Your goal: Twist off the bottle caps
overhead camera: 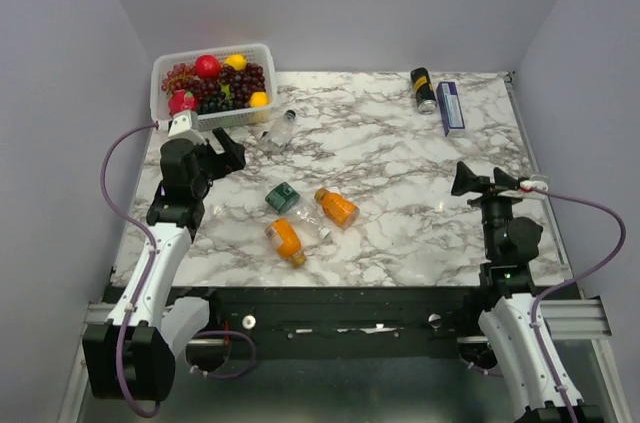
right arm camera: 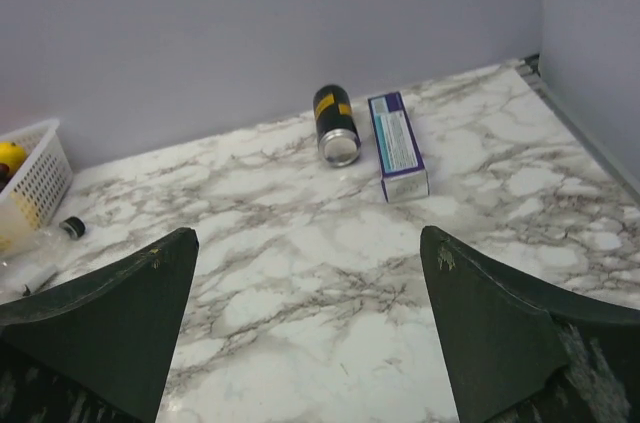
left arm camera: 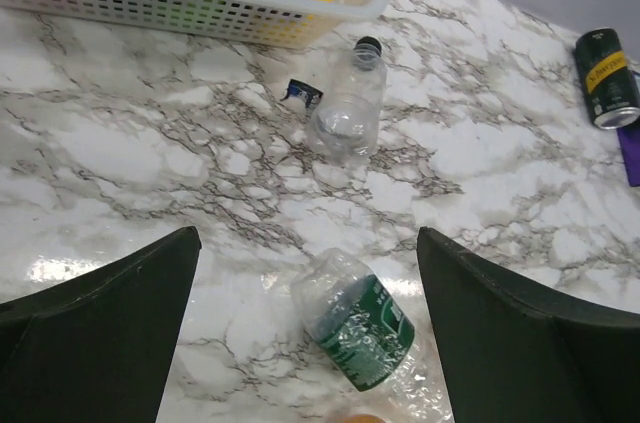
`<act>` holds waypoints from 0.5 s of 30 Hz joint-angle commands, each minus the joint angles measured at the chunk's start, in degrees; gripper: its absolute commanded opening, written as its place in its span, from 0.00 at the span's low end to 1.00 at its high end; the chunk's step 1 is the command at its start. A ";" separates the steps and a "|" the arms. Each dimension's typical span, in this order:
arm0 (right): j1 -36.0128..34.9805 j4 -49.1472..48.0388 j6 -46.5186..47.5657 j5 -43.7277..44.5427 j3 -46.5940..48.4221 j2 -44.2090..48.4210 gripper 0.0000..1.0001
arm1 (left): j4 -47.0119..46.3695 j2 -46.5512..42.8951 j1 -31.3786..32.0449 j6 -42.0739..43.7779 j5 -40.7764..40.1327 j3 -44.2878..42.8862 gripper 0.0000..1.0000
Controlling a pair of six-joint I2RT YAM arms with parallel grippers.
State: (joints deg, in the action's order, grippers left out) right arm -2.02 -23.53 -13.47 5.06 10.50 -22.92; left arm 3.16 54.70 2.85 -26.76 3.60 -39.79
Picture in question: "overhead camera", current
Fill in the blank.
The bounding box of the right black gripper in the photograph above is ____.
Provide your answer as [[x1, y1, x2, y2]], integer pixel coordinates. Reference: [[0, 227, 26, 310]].
[[451, 161, 526, 258]]

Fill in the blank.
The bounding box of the orange juice bottle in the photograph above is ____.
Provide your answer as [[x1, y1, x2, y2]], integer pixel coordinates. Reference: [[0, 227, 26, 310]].
[[319, 189, 360, 230], [264, 218, 304, 267]]

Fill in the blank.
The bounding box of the gold bottle cap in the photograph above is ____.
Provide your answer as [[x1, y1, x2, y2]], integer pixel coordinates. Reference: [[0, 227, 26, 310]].
[[289, 251, 307, 268], [314, 188, 329, 203]]

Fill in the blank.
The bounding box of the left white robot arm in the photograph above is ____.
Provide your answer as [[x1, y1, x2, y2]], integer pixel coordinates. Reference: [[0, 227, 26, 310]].
[[82, 128, 246, 418]]

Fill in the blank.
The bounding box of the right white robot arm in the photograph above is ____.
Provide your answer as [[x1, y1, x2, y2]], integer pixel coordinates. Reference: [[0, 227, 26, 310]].
[[451, 161, 604, 422]]

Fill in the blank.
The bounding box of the clear bottle black cap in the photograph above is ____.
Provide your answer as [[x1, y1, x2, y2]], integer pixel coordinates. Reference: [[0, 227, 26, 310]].
[[261, 110, 297, 148]]

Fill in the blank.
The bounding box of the clear bottle green label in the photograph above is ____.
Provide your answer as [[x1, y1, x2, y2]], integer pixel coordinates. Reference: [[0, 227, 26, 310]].
[[265, 182, 331, 240]]

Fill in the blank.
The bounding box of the black grape bunch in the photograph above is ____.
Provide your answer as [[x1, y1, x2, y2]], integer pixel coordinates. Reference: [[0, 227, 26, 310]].
[[197, 92, 234, 115]]

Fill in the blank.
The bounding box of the yellow lemon front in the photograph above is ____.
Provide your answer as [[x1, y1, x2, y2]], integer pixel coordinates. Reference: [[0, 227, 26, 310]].
[[249, 91, 270, 108]]

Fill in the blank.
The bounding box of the yellow lemon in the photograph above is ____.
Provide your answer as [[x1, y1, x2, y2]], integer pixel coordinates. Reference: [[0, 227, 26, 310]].
[[224, 54, 248, 71], [249, 91, 270, 108]]

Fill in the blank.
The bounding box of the white plastic fruit basket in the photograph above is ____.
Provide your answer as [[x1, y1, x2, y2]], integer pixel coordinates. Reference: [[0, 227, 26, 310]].
[[150, 43, 277, 130]]

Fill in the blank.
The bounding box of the pink dragon fruit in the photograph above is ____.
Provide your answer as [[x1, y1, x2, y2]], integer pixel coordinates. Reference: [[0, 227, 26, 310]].
[[168, 90, 199, 117]]

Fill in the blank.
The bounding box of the dark red grape bunch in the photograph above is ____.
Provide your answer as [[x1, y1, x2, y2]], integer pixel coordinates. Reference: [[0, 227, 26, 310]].
[[188, 63, 267, 110]]

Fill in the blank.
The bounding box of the blue white box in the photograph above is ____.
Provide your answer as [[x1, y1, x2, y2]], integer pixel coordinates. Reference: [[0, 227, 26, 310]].
[[436, 81, 466, 137]]

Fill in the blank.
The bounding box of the red grape bunch left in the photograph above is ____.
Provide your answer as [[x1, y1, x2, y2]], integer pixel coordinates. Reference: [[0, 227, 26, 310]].
[[161, 63, 196, 96]]

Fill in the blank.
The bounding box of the red apple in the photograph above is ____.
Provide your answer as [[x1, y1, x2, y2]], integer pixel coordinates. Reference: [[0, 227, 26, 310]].
[[194, 54, 222, 79]]

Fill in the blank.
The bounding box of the yellow lemon back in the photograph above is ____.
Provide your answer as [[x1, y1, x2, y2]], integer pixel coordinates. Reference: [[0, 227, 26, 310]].
[[224, 54, 248, 71]]

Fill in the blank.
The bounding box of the black drink can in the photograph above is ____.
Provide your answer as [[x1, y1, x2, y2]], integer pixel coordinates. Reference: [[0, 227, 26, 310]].
[[410, 67, 437, 114]]

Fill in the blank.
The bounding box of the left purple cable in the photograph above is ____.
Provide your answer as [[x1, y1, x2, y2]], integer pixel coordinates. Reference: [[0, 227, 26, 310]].
[[100, 123, 162, 418]]

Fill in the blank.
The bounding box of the purple cable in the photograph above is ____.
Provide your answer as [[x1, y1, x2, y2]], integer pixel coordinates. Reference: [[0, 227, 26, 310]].
[[100, 123, 162, 418], [530, 191, 628, 423]]

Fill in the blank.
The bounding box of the black aluminium base frame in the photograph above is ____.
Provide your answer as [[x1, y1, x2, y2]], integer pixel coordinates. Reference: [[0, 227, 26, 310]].
[[82, 285, 614, 379]]

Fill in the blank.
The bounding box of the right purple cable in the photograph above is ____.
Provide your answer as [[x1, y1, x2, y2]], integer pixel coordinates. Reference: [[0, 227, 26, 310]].
[[530, 191, 628, 423]]

